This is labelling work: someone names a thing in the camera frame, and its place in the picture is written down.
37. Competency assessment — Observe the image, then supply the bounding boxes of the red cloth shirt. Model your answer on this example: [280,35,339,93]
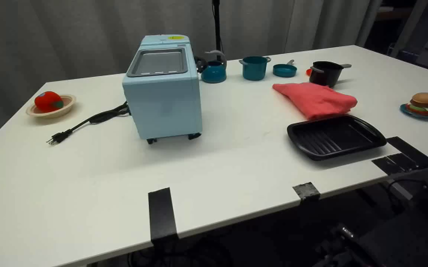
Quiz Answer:
[272,81,360,121]

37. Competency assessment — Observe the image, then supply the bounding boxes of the teal toy kettle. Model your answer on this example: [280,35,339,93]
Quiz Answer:
[195,48,229,84]

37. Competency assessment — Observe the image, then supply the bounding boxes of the teal toy pot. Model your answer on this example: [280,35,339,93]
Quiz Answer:
[238,54,274,81]

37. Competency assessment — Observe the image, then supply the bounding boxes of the teal toy frying pan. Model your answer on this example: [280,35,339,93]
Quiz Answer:
[272,57,299,78]

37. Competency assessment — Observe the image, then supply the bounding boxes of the long black tape strip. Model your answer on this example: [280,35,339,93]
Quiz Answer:
[148,186,180,243]

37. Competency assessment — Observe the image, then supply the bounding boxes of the small black tape square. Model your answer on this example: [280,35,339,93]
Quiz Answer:
[292,180,321,203]

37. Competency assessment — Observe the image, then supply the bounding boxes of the black grill tray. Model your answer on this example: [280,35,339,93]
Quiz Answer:
[286,114,388,161]

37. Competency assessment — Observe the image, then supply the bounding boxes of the black cooking pot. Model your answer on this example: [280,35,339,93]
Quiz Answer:
[305,59,353,88]

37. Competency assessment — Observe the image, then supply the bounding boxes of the beige plate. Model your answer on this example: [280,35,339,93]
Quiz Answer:
[26,93,78,118]

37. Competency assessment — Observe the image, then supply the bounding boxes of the red toy tomato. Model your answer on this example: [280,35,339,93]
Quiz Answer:
[33,90,66,114]

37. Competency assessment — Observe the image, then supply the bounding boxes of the small teal plate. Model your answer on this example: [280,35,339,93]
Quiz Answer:
[399,102,428,121]

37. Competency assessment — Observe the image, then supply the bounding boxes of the toy burger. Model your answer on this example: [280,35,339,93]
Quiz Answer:
[406,90,428,118]

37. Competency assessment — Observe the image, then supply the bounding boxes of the black power cord with plug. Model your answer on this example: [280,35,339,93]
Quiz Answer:
[47,100,131,145]

